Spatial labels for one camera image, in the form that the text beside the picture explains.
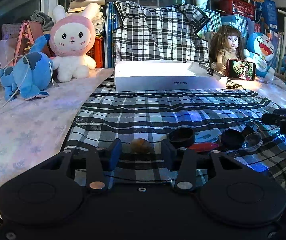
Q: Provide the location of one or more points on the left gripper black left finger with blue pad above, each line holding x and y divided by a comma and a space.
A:
98, 160

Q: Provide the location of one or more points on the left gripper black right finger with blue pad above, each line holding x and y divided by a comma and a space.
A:
184, 161

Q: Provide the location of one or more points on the red crayon marker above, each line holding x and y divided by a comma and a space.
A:
203, 147

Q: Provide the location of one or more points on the black round cap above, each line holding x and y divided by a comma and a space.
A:
232, 139
182, 137

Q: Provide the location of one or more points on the brown walnut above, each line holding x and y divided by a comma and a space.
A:
140, 146

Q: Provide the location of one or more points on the light blue plastic lid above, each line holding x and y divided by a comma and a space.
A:
207, 136

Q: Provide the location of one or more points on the black white plaid cloth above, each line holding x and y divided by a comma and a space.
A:
108, 115

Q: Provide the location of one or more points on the red smartphone playing video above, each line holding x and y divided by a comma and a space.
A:
241, 70

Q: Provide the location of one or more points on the blue Doraemon plush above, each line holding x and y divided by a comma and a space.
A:
260, 50

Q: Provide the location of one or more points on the white cardboard box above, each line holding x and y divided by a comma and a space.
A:
166, 75

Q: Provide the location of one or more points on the brown haired doll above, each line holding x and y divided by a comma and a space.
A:
225, 44

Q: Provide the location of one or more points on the blue gift box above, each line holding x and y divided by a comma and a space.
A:
266, 12

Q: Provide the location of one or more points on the red crate behind bunny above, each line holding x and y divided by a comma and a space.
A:
96, 51

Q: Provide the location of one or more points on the blue spotted plush toy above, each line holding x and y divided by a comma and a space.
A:
31, 75

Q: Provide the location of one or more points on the pink white bunny plush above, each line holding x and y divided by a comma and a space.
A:
71, 38

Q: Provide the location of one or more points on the red plastic basket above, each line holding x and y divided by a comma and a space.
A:
232, 7

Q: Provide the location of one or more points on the plaid cloth over backrest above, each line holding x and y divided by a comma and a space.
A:
163, 33

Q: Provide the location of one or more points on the pink handbag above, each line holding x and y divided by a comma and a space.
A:
29, 31

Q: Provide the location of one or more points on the stack of books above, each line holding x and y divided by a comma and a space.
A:
96, 9

